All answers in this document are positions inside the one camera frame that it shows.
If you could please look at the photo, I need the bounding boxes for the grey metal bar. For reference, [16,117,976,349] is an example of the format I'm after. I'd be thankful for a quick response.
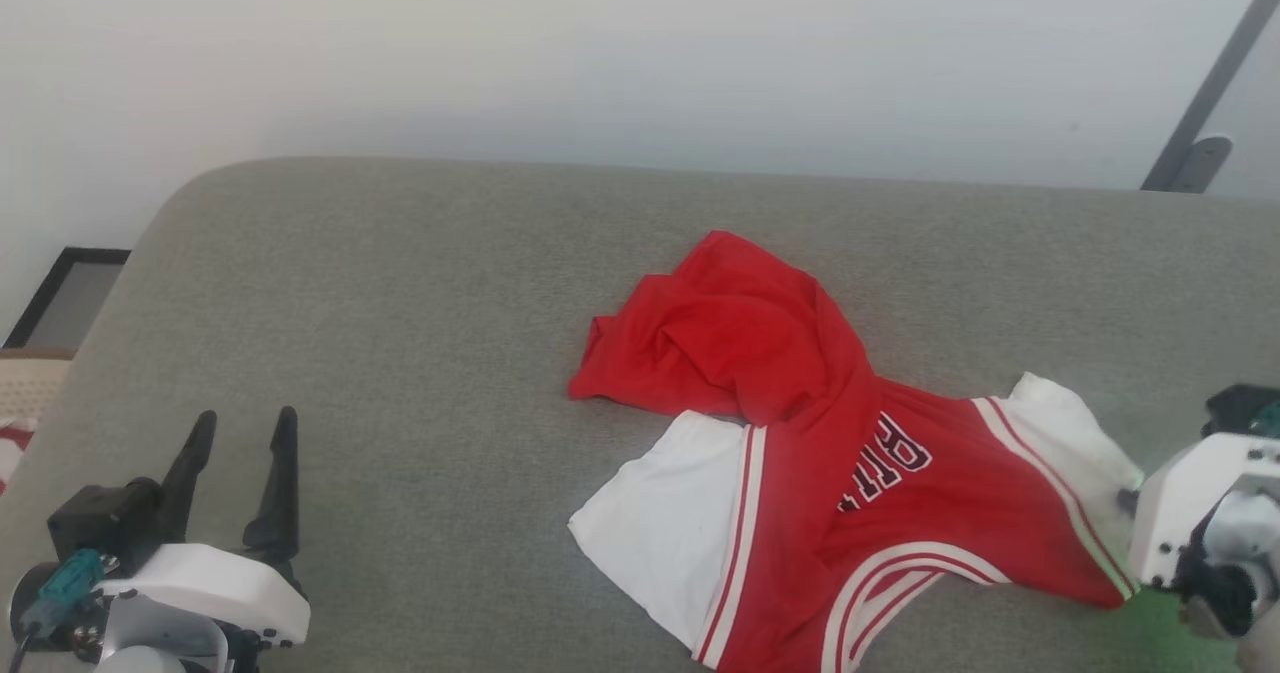
[1140,0,1280,192]

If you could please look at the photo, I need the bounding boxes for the grey fabric sofa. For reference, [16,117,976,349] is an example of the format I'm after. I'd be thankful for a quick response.
[0,156,1280,673]

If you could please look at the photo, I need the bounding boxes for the red white striped cloth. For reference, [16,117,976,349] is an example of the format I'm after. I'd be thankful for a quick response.
[0,418,39,496]

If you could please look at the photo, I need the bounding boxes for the red and white basketball jersey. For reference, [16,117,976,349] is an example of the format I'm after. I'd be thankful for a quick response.
[567,230,1146,673]

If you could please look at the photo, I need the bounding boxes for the grey metal bracket plate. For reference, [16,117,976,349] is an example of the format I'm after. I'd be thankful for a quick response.
[1165,136,1233,194]

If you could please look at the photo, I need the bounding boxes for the black picture frame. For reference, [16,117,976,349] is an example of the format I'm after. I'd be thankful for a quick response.
[3,246,132,351]

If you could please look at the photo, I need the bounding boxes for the beige textured mat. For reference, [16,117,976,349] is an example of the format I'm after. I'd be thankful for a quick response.
[0,350,76,424]

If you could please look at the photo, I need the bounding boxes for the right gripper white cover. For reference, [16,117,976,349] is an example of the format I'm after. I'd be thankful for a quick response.
[1118,431,1280,589]

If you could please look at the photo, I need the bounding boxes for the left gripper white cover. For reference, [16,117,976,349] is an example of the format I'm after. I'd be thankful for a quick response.
[95,406,313,649]

